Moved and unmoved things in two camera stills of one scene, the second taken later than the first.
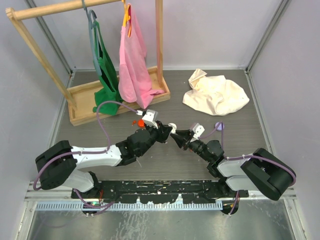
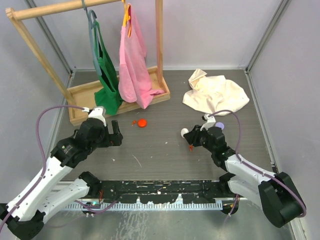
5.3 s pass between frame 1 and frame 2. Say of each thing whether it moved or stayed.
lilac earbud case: stayed
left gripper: moved
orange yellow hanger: stayed
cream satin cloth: stayed
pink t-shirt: stayed
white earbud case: moved
